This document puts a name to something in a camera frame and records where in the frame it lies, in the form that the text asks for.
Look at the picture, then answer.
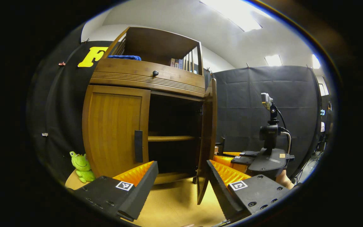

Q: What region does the blue cloth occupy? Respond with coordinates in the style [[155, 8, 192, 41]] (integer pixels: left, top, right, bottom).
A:
[[107, 55, 141, 61]]

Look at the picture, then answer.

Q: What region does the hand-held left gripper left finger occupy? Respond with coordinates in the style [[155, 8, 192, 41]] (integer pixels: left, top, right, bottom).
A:
[[68, 161, 159, 222]]

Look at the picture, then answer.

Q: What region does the wooden double-door shoe cabinet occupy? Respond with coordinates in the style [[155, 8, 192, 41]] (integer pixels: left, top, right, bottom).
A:
[[82, 27, 217, 186]]

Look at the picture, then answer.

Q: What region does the wooden inner shelf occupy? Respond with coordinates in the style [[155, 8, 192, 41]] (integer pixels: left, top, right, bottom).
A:
[[148, 136, 196, 142]]

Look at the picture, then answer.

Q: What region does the wooden shoe cabinet door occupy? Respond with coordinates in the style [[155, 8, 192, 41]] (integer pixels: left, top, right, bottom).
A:
[[82, 84, 151, 178], [197, 78, 217, 205]]

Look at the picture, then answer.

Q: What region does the small ceiling light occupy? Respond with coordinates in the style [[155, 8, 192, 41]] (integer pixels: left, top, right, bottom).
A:
[[265, 55, 283, 67]]

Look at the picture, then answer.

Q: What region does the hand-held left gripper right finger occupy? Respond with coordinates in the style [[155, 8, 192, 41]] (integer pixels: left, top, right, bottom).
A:
[[206, 160, 292, 223]]

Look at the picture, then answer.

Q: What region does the black backdrop cloth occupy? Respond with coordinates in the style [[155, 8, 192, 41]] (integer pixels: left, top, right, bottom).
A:
[[27, 24, 330, 183]]

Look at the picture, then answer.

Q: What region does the green frog plush toy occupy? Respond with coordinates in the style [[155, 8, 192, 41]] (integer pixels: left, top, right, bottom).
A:
[[70, 151, 96, 183]]

